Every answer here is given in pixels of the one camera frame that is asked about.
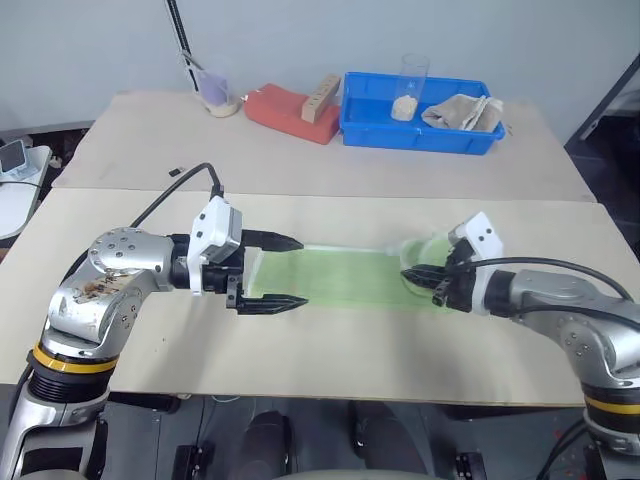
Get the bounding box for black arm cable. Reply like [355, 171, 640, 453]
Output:
[459, 255, 640, 304]
[128, 161, 226, 227]

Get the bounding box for green towel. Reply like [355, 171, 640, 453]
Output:
[247, 234, 471, 314]

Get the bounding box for blue plastic bin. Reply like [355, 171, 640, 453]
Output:
[339, 71, 507, 156]

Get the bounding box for black base foot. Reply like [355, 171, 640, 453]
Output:
[173, 442, 217, 480]
[453, 451, 489, 480]

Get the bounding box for white desktop device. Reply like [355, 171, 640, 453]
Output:
[0, 139, 32, 175]

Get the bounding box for clear plastic cup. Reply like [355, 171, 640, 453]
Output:
[389, 53, 432, 122]

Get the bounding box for red folded cloth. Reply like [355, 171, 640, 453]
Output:
[243, 82, 342, 147]

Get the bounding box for dark rounded shape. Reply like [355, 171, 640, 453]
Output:
[234, 409, 294, 480]
[348, 399, 430, 480]

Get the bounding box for black stand pole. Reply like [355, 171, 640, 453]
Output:
[164, 0, 202, 94]

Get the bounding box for beige folded cloth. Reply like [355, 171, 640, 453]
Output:
[420, 93, 505, 134]

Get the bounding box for wooden block with holes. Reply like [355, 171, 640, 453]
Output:
[300, 73, 339, 124]

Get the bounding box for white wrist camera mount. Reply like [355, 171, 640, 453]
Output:
[447, 211, 504, 262]
[187, 196, 246, 298]

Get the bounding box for black metal frame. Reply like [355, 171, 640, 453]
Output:
[563, 48, 640, 151]

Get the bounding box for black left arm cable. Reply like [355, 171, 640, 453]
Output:
[128, 161, 226, 227]

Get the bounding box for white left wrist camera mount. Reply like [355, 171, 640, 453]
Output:
[187, 196, 246, 298]

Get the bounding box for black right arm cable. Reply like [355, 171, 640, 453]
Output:
[459, 255, 640, 304]

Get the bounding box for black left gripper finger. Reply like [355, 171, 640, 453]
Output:
[234, 295, 309, 317]
[242, 228, 304, 253]

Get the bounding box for white side table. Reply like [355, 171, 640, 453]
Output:
[0, 144, 52, 242]

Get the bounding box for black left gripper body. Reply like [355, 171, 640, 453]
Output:
[202, 245, 249, 308]

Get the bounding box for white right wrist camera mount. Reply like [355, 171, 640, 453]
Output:
[447, 211, 504, 262]

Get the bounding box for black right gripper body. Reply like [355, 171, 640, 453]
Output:
[431, 239, 477, 313]

